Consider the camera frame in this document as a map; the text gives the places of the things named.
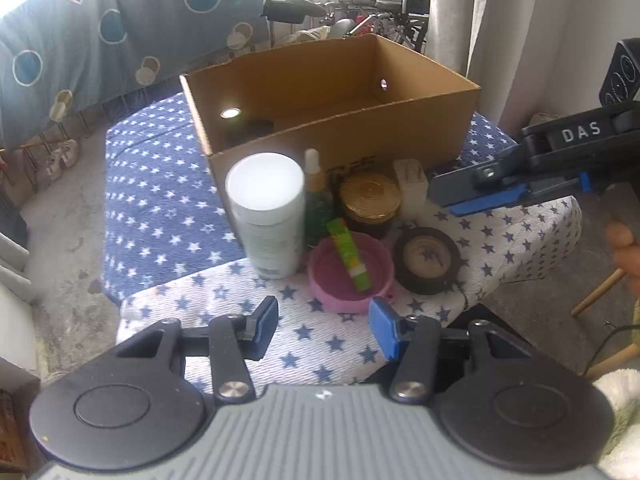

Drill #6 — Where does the black tape roll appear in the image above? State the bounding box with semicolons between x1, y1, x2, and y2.
392;228;462;296

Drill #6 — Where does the gold lid dark jar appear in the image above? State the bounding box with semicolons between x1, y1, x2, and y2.
338;171;401;240

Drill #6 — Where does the green black tube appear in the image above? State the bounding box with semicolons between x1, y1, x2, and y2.
326;218;372;292

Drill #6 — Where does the green dropper bottle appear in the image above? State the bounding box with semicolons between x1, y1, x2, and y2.
304;148;334;247

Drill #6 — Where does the pink silicone bowl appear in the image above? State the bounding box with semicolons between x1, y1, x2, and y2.
307;233;395;314

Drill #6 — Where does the white supplement bottle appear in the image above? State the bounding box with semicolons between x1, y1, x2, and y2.
224;153;305;280

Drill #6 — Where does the black oval case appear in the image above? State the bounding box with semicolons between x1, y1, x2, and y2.
226;118;274;148

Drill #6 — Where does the person's right hand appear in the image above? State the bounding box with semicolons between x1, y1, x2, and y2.
605;221;640;298

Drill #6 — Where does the grey curtain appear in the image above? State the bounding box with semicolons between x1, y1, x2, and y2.
425;0;639;134

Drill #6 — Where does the brown cardboard box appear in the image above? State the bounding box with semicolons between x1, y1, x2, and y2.
180;35;480;186

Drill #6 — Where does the black wheelchair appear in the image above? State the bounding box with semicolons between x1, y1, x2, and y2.
338;0;431;53

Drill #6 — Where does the black scooter seat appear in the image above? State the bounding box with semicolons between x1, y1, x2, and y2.
262;0;326;25

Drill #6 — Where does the white shoes pair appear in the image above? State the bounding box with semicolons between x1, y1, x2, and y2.
46;139;80;181

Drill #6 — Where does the blue hanging bedsheet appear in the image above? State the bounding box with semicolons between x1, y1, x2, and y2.
1;0;268;150

